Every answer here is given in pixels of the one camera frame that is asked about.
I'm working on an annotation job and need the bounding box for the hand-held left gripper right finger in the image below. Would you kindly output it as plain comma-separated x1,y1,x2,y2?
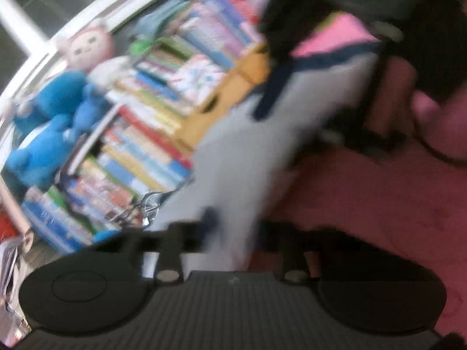
264,220,331,284

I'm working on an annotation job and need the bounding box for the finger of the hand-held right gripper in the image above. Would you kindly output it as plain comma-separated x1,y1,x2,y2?
321,20,409,159

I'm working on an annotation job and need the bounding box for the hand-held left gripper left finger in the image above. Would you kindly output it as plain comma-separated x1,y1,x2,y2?
122,208,220,282

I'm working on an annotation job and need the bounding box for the white and navy jacket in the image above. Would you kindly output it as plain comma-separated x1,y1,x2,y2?
146,0,384,275

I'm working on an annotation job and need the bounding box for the miniature bicycle model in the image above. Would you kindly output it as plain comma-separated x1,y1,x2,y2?
109,189,173,231

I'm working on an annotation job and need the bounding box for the pink rabbit-print blanket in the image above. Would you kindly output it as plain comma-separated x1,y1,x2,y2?
248,11,467,340

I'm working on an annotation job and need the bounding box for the row of colourful books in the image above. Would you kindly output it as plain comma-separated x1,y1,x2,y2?
21,0,271,256

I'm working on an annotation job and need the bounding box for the wooden drawer organizer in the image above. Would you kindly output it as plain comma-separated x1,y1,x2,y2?
178,43,278,151

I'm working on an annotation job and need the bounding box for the white printed card box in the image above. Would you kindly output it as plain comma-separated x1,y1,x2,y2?
171,54,227,100

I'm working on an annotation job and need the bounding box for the blue and white plush toy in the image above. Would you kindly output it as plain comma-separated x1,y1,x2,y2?
3,113,78,191

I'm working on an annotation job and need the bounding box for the folded green cloth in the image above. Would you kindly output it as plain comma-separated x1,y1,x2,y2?
134,0,191,41

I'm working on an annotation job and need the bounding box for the black cable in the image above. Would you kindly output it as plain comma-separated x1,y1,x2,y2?
412,109,467,170

